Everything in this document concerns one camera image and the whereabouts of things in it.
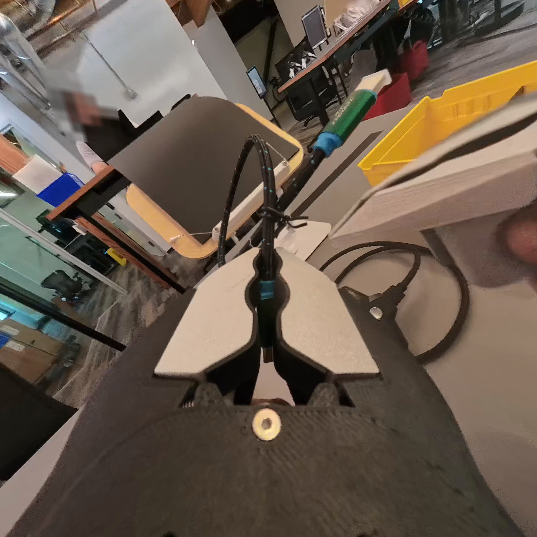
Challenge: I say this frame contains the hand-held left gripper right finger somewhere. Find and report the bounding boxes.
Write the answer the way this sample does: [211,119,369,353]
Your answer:
[268,248,382,405]

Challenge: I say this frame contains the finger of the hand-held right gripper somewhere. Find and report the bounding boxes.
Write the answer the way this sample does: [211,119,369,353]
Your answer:
[328,152,537,238]
[362,89,537,196]

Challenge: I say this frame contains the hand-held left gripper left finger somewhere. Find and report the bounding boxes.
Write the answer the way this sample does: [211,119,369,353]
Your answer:
[153,248,275,397]

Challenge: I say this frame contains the blue-flecked HDMI cable green plugs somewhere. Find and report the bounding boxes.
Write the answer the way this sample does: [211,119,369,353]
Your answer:
[216,69,393,363]

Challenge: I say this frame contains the black twist tie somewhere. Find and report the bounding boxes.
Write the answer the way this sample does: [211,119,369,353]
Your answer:
[257,208,309,229]

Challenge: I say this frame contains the person's right hand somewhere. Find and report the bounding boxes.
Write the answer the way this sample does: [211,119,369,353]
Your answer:
[497,206,537,290]

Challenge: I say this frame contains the yellow plastic bin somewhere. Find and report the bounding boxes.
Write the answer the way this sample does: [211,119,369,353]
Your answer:
[358,60,537,188]

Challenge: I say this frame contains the low red basket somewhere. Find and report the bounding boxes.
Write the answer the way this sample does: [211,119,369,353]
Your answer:
[363,72,414,120]

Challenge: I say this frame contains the thin black pole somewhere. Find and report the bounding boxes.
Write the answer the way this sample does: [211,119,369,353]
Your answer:
[0,281,127,352]

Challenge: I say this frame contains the black mesh chair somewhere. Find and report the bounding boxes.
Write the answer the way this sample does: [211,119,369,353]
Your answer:
[42,268,84,300]

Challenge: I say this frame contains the wooden board stand white base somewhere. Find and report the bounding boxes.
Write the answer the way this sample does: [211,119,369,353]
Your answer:
[107,96,332,261]

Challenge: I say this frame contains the cardboard box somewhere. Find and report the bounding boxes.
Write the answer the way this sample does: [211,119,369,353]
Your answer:
[0,319,80,384]

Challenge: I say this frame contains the grey desk monitor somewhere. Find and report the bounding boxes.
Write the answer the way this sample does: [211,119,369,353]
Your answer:
[302,5,328,50]

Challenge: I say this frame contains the blue storage box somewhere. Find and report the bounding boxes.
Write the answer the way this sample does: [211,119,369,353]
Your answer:
[37,173,86,207]

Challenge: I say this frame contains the dark chair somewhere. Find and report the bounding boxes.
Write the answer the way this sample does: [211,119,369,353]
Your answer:
[0,365,80,481]

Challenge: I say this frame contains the small standing display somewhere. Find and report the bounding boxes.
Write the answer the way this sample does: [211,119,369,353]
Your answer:
[245,65,269,99]

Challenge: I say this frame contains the white foam block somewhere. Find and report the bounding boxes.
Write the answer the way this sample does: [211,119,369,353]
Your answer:
[13,154,63,191]

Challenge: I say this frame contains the red basket with handle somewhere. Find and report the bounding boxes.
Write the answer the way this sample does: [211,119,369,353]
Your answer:
[399,40,430,82]

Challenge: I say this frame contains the brown top black frame desk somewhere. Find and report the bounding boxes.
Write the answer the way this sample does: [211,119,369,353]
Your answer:
[44,166,187,294]

